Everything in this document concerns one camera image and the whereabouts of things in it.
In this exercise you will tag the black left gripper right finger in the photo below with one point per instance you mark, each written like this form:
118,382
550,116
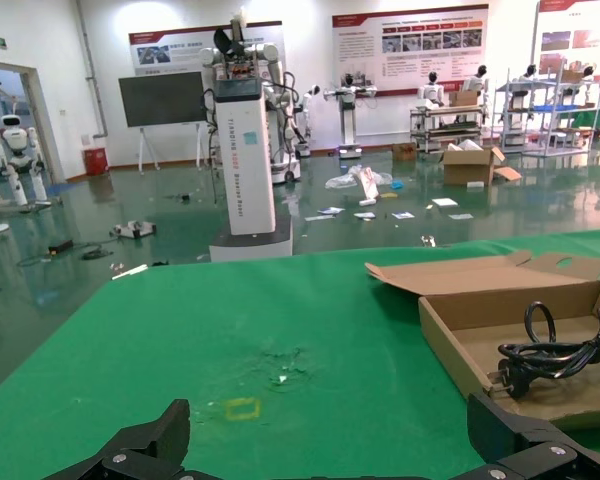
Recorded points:
520,445

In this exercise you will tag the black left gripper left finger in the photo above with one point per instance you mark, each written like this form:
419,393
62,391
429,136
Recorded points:
140,445

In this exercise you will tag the open brown cardboard box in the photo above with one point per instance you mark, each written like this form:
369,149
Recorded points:
480,310

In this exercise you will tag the cardboard box on rack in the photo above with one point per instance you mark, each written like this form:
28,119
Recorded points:
462,98

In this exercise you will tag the green table cloth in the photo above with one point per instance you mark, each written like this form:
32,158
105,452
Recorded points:
230,325

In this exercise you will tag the grey device on floor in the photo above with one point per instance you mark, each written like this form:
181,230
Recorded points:
132,230

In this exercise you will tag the white paper sheet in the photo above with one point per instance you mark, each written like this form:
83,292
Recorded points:
461,216
445,202

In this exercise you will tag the blue white leaflet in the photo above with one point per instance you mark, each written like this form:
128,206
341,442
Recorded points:
402,215
365,215
331,210

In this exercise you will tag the large open cardboard carton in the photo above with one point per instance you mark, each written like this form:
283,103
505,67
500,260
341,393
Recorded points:
467,167

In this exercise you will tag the red bin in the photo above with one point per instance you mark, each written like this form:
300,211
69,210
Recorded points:
95,161

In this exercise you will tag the small blue object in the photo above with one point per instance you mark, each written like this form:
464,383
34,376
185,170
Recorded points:
397,185

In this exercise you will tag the white red package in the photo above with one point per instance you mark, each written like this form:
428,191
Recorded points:
367,187

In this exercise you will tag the small closed cardboard carton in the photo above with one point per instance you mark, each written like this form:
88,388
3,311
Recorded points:
404,152

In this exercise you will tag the clear plastic bag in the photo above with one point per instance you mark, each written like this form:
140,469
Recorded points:
342,181

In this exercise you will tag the low metal rack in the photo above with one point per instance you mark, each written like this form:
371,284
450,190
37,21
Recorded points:
445,127

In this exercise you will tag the tall metal shelving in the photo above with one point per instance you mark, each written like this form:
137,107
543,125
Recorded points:
550,115

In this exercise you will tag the dark screen on stand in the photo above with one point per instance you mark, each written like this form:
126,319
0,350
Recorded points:
160,97

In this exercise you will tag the white black-headed humanoid robot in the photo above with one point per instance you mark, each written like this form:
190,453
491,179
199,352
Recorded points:
476,80
431,90

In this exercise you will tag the small white humanoid robot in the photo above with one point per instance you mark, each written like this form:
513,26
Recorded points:
310,110

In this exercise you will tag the humanoid robot with outstretched arms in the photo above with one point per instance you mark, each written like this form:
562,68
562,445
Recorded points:
349,110

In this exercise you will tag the wall poster with car photo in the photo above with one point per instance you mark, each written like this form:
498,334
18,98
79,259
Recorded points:
180,50

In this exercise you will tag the wide red-striped wall poster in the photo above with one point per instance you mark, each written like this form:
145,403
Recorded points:
410,60

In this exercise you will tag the wall poster with red photos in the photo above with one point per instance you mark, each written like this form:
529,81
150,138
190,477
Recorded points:
580,35

